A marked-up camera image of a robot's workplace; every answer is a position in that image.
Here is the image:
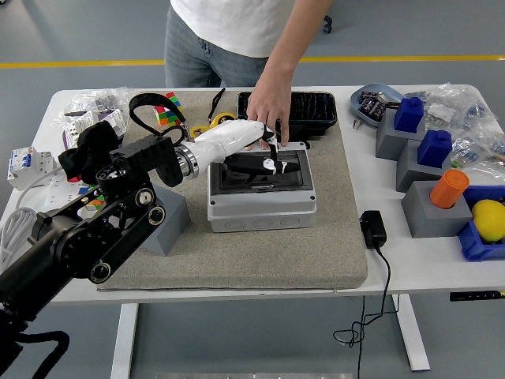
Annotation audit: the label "yellow lemon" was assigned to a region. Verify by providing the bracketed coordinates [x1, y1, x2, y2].
[471, 199, 505, 244]

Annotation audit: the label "yellow tape measure 5m print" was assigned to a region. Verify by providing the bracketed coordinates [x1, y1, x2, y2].
[208, 87, 238, 128]

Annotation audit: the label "white table leg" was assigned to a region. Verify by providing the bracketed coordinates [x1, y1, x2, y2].
[391, 294, 430, 372]
[110, 302, 139, 379]

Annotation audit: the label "blue block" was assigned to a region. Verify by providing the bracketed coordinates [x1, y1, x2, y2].
[394, 96, 425, 133]
[417, 129, 453, 169]

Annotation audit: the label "black plastic tray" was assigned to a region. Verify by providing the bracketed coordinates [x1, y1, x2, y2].
[236, 92, 339, 141]

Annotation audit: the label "black power adapter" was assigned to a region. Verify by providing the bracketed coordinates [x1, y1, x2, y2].
[359, 210, 388, 250]

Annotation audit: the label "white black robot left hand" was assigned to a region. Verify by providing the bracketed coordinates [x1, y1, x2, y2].
[184, 119, 300, 178]

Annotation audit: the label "grey-blue dish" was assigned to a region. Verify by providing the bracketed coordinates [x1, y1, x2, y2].
[350, 82, 406, 129]

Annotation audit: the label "clear bag of parts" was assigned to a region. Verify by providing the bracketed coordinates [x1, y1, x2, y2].
[449, 128, 505, 182]
[406, 81, 499, 133]

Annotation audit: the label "orange cylinder battery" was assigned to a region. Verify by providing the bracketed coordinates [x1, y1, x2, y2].
[429, 169, 471, 209]

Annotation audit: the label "black table control panel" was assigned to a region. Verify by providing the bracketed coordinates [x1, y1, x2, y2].
[449, 291, 505, 303]

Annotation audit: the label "grey-brown table mat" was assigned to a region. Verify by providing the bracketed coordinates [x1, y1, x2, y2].
[90, 89, 369, 292]

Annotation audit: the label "black cloth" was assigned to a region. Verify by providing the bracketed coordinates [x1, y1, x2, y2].
[58, 120, 122, 186]

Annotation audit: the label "blue storage bin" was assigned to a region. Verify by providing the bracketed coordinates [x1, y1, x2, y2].
[457, 185, 505, 262]

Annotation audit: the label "small colourful puzzle cube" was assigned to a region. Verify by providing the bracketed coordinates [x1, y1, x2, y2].
[77, 185, 107, 210]

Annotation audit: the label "grey block round hole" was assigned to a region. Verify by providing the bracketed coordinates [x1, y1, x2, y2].
[401, 180, 473, 239]
[140, 183, 192, 257]

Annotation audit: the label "black purple packets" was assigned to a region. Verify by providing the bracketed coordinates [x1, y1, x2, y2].
[357, 90, 402, 119]

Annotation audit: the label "clear bag of screws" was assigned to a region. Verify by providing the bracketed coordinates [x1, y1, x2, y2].
[50, 86, 135, 129]

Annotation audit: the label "white purple carton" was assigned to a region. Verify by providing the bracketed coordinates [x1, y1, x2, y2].
[62, 108, 129, 150]

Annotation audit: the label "person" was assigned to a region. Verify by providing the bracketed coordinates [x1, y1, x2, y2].
[164, 0, 316, 88]

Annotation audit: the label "white power strip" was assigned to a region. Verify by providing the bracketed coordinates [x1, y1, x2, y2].
[37, 175, 86, 216]

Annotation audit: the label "grey plastic junction box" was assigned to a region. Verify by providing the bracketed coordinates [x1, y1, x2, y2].
[207, 141, 318, 233]

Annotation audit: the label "person's left hand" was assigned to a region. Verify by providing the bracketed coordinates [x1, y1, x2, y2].
[244, 73, 294, 152]

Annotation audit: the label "grey holder block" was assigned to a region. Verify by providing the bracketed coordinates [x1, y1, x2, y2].
[375, 108, 427, 162]
[395, 137, 453, 193]

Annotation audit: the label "white circuit breaker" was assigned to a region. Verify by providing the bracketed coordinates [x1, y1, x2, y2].
[6, 145, 58, 192]

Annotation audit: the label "white power strip cable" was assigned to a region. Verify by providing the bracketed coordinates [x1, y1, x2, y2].
[0, 167, 64, 273]

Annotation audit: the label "smoky transparent box lid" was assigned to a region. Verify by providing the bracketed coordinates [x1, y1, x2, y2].
[210, 149, 316, 197]

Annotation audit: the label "black adapter cord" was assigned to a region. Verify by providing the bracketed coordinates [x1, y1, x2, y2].
[333, 245, 399, 379]

